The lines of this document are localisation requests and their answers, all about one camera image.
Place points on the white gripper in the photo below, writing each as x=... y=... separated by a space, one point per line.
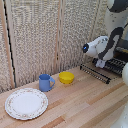
x=100 y=63

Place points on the woven folding screen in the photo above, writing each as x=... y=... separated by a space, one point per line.
x=33 y=40

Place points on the yellow bowl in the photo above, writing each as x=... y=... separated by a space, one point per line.
x=66 y=77

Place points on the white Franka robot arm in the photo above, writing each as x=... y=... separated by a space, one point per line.
x=111 y=36

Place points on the white floral rim plate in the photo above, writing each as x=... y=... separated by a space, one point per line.
x=26 y=103

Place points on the black dish rack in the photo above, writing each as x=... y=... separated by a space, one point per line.
x=120 y=53

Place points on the blue mug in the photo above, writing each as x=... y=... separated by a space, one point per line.
x=45 y=82

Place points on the open oven door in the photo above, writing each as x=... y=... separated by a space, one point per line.
x=95 y=73

